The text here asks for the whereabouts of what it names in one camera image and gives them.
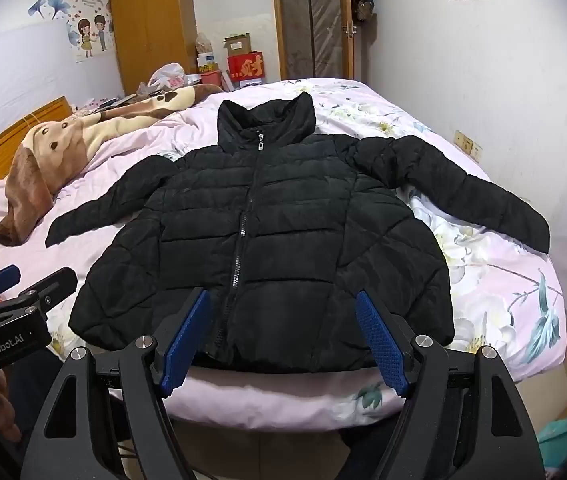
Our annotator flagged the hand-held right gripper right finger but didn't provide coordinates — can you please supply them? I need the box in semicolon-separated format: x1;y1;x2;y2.
355;290;547;480

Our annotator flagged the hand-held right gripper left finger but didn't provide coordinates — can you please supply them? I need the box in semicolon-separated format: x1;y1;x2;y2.
21;287;213;480

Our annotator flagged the black puffer jacket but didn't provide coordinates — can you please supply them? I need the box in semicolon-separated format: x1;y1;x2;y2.
45;92;550;373

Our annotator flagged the person's left hand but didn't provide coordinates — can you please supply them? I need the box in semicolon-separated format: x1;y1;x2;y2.
0;367;23;442

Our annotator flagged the bed with pink floral sheet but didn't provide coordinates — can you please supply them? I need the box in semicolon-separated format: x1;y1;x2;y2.
0;79;567;433

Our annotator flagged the brown dog print blanket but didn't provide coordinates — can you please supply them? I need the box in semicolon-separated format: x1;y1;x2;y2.
0;82;224;247

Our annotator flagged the wooden headboard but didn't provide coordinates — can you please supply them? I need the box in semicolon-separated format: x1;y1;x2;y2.
0;97;73;191

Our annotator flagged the teal box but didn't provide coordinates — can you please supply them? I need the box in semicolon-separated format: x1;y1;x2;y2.
536;400;567;466

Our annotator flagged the white plastic bag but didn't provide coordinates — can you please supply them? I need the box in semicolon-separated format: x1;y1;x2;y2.
148;62;187;92

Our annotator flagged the wooden wardrobe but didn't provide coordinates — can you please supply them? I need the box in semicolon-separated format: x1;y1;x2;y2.
110;0;199;96

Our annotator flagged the large red box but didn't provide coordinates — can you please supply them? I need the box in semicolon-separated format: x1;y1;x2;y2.
227;51;266;90

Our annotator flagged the cardboard box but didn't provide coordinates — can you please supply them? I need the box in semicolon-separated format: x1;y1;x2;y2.
222;33;253;57

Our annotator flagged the wooden framed door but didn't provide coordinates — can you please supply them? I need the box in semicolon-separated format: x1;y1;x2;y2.
270;0;355;83

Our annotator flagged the cartoon couple wall sticker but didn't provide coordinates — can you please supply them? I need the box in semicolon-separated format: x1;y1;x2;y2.
66;12;109;63

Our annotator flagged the blue flower wall sticker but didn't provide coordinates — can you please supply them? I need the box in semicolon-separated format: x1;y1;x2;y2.
28;0;72;21

